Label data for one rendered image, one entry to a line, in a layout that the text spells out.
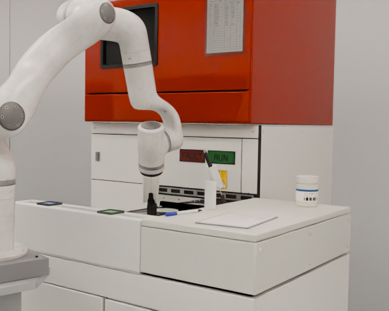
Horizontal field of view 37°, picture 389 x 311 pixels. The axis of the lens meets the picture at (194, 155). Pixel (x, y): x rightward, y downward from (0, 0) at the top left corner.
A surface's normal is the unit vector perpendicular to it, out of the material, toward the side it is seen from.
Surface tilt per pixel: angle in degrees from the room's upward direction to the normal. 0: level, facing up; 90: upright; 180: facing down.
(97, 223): 90
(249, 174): 90
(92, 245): 90
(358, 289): 90
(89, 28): 119
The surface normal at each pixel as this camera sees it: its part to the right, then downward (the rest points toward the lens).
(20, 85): 0.73, -0.40
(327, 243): 0.82, 0.04
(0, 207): 0.67, 0.10
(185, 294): -0.57, 0.04
